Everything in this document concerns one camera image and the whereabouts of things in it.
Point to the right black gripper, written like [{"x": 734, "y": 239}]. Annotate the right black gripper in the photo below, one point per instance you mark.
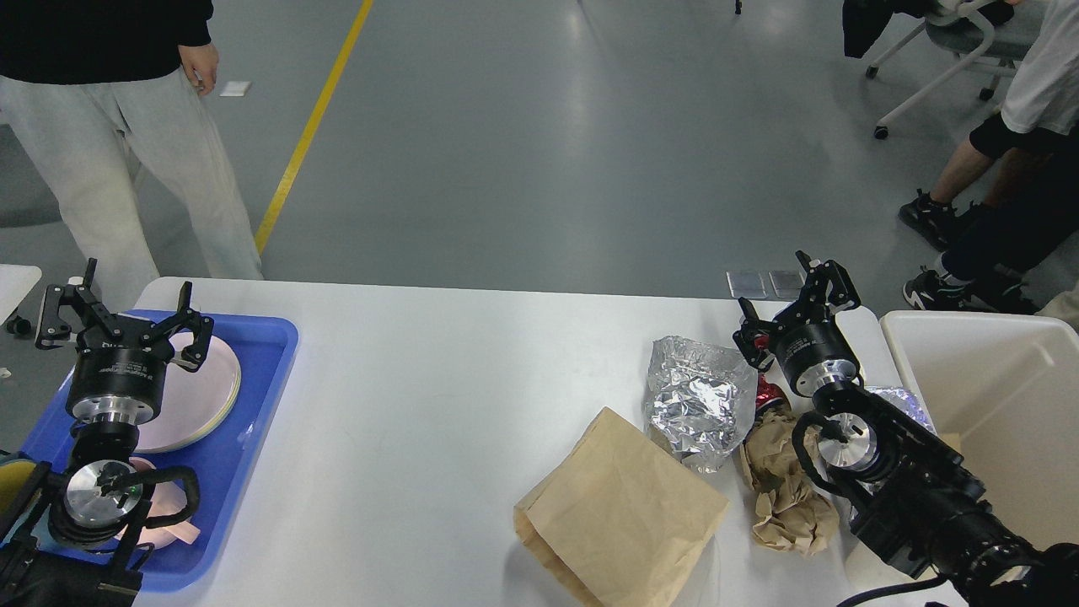
[{"x": 808, "y": 344}]

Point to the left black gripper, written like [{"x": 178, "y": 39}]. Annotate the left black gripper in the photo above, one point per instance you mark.
[{"x": 113, "y": 379}]

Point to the pink plate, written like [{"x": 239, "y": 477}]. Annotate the pink plate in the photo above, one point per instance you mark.
[{"x": 198, "y": 400}]

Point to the pink mug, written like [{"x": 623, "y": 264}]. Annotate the pink mug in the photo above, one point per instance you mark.
[{"x": 169, "y": 498}]

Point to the teal mug yellow inside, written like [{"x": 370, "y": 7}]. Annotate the teal mug yellow inside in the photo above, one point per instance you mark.
[{"x": 13, "y": 480}]

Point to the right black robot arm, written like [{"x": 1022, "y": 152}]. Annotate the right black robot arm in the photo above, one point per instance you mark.
[{"x": 916, "y": 507}]

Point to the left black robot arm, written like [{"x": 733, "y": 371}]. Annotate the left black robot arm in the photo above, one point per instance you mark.
[{"x": 71, "y": 538}]

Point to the crushed red can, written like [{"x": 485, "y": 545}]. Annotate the crushed red can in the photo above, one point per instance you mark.
[{"x": 770, "y": 397}]

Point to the white side table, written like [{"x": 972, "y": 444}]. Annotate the white side table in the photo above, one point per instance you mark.
[{"x": 17, "y": 281}]

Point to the crumpled aluminium foil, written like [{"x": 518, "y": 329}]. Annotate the crumpled aluminium foil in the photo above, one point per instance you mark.
[{"x": 699, "y": 402}]

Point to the blue plastic tray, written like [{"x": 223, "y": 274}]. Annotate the blue plastic tray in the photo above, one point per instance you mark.
[{"x": 223, "y": 460}]

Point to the small foil piece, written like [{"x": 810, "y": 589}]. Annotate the small foil piece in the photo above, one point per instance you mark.
[{"x": 906, "y": 402}]

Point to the crumpled brown paper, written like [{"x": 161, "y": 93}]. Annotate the crumpled brown paper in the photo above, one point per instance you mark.
[{"x": 791, "y": 516}]

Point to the white plastic bin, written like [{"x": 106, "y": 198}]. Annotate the white plastic bin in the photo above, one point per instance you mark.
[{"x": 1006, "y": 386}]

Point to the seated person black clothes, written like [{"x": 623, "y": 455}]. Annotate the seated person black clothes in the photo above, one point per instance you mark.
[{"x": 1007, "y": 197}]

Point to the standing person grey trousers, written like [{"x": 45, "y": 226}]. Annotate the standing person grey trousers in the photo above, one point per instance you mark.
[{"x": 88, "y": 85}]

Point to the brown paper bag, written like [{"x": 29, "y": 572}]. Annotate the brown paper bag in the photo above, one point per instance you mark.
[{"x": 619, "y": 522}]

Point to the office chair with jacket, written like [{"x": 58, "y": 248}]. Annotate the office chair with jacket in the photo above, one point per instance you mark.
[{"x": 989, "y": 37}]

